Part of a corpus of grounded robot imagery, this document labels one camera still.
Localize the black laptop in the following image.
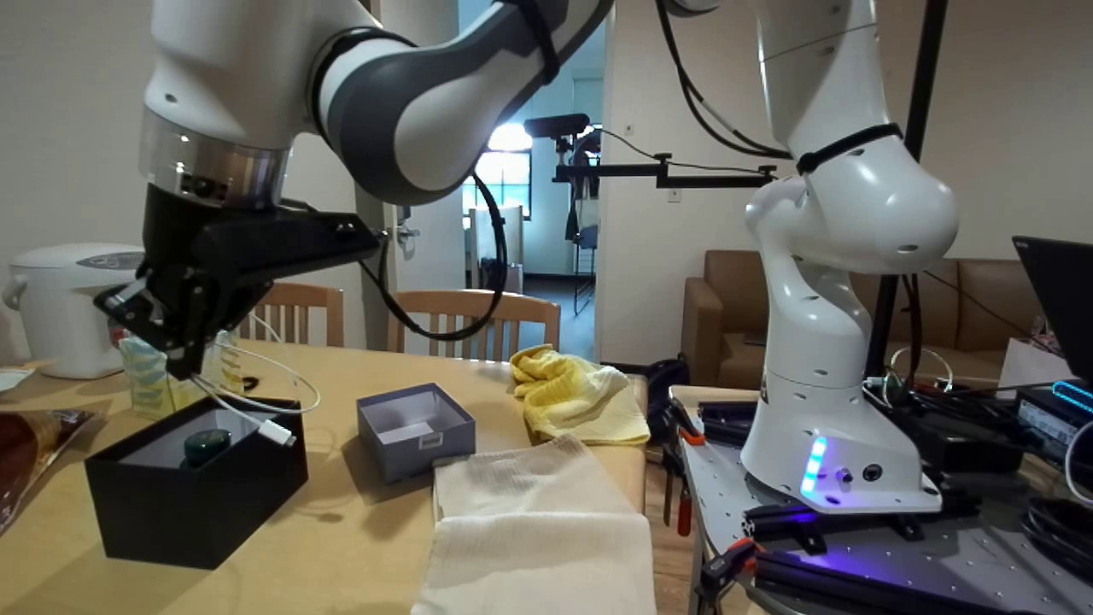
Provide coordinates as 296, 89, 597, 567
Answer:
1014, 235, 1093, 383

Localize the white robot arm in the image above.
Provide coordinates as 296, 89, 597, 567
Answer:
95, 0, 956, 517

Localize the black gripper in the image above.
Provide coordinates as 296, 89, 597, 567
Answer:
94, 187, 380, 379

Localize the left wooden chair back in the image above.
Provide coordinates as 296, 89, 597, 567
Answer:
235, 285, 347, 349

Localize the orange black clamp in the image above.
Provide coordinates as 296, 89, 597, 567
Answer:
662, 405, 704, 537
697, 537, 763, 599

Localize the white charging cable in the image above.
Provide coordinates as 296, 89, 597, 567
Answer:
189, 309, 324, 451

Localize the black square box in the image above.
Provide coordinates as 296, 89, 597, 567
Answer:
87, 401, 309, 567

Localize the white electric water boiler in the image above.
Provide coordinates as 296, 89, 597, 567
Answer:
3, 244, 143, 379

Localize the wooden chair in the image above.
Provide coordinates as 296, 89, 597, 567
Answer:
386, 287, 559, 364
235, 285, 347, 349

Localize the beige folded cloth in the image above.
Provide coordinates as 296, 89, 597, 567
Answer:
409, 439, 656, 615

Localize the right wooden chair back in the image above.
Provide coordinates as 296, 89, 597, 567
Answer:
386, 287, 559, 364

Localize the blue shallow box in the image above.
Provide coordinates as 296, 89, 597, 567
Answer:
357, 383, 475, 485

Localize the yellow crumpled cloth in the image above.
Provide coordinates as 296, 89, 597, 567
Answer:
511, 344, 651, 446

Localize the dark packets pile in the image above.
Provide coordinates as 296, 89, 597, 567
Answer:
0, 410, 94, 534

